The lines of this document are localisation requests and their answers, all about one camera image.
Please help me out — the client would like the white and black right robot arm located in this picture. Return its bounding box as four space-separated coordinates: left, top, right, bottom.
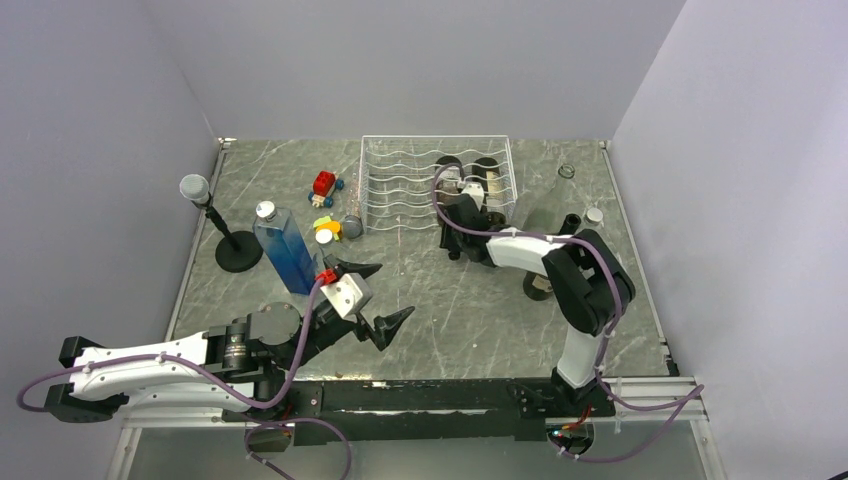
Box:
436 194 636 415

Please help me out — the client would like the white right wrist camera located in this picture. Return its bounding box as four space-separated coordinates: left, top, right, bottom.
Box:
461 182 486 210

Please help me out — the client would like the dark green wine bottle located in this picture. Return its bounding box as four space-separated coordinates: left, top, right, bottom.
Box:
471 157 507 225
435 155 461 204

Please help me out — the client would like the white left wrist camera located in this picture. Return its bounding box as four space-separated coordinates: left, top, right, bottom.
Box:
320 273 373 320

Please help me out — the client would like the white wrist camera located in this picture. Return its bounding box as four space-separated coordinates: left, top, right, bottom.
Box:
461 182 486 210
320 273 373 320

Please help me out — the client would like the grey microphone on stand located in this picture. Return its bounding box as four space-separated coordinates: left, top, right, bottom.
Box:
179 174 263 273

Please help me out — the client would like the white wire wine rack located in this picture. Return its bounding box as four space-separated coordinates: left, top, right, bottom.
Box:
357 135 517 233

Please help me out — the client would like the blue square water bottle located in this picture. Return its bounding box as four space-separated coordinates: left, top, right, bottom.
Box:
253 201 316 296

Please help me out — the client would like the red toy block car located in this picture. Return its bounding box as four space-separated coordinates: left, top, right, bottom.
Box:
308 170 345 208

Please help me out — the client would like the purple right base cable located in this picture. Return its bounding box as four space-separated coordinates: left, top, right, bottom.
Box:
547 384 705 465

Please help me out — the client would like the clear round glass bottle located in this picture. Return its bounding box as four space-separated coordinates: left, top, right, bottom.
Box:
315 228 337 246

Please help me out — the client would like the colourful toy block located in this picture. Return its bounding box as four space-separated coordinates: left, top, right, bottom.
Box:
312 216 342 242

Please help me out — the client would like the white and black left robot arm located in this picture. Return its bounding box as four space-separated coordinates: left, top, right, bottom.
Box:
40 257 415 423

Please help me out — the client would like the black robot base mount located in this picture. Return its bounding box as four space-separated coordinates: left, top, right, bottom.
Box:
247 376 616 441

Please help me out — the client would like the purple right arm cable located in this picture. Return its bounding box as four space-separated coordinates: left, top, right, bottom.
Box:
430 162 705 413

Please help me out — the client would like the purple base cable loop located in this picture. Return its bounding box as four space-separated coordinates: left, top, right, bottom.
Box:
243 415 354 480

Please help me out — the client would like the small silver cap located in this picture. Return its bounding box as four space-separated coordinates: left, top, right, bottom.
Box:
584 207 604 227

